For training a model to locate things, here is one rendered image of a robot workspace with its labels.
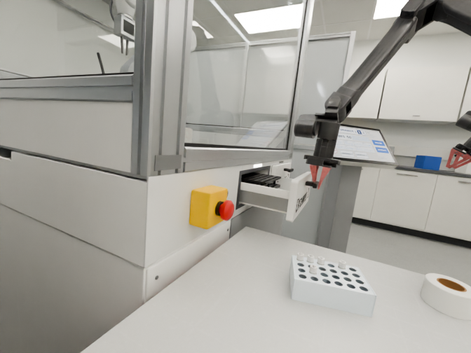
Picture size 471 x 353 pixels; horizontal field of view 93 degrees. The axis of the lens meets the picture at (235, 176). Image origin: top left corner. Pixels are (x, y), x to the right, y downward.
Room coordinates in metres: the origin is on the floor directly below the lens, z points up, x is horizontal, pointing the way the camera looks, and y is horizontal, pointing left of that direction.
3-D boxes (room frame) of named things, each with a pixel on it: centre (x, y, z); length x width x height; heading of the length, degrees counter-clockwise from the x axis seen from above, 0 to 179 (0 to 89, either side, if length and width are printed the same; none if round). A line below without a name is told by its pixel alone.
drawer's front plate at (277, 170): (1.03, -0.21, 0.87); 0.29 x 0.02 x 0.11; 155
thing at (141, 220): (0.98, 0.34, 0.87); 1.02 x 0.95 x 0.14; 155
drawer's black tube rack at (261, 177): (0.77, -0.03, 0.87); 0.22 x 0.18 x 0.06; 65
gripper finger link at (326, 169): (0.70, -0.25, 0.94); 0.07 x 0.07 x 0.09; 64
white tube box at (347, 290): (0.37, -0.18, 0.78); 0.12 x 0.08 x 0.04; 79
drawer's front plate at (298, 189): (0.68, -0.21, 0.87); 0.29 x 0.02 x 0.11; 155
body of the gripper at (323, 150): (0.69, -0.26, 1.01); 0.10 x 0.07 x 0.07; 64
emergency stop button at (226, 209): (0.42, 0.01, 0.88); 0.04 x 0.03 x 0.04; 155
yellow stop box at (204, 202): (0.44, 0.04, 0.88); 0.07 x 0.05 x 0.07; 155
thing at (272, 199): (0.77, -0.02, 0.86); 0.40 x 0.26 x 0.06; 65
